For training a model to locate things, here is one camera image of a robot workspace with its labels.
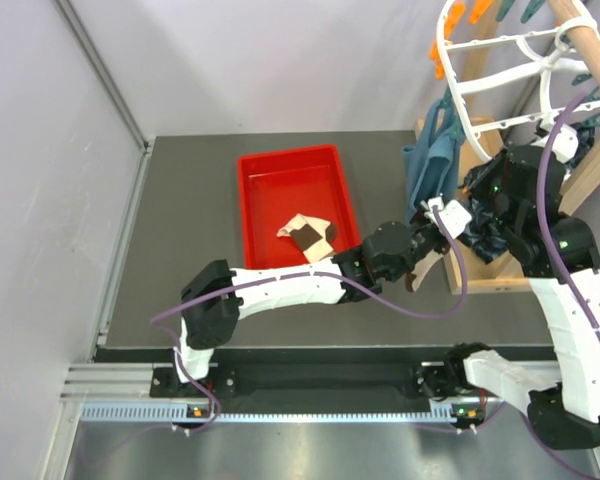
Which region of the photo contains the blue sock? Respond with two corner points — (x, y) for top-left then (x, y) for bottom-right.
(402, 89), (465, 222)

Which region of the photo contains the pink brown patterned sock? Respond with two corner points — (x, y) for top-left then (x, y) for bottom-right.
(276, 214), (337, 263)

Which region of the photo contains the white clip hanger frame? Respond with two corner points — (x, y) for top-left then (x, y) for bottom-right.
(435, 1), (600, 163)

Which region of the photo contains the dark patterned sock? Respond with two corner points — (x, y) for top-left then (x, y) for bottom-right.
(461, 195), (508, 264)

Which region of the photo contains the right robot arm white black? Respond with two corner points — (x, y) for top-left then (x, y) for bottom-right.
(421, 145), (600, 450)

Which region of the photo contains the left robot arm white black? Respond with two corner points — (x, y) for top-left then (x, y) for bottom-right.
(171, 209), (463, 397)

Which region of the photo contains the wooden rack stand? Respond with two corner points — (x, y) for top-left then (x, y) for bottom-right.
(444, 1), (600, 294)

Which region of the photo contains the red plastic tray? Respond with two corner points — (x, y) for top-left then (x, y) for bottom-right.
(237, 144), (360, 269)

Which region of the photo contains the orange clothes peg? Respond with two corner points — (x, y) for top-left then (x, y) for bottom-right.
(429, 0), (500, 80)

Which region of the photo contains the teal clothes peg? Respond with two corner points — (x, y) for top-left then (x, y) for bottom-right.
(496, 0), (546, 24)

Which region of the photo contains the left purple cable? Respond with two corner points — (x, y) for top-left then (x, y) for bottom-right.
(150, 207), (470, 434)

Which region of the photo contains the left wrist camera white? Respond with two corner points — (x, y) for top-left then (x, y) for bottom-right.
(420, 196), (472, 239)

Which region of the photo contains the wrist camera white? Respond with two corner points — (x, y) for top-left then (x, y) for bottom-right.
(530, 125), (579, 164)
(420, 196), (472, 239)

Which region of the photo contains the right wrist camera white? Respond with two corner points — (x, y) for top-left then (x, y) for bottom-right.
(530, 125), (579, 164)

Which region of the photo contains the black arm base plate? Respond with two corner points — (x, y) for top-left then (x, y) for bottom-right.
(148, 362), (486, 401)

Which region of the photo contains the aluminium rail front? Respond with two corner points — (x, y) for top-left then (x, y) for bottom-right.
(61, 362), (462, 425)

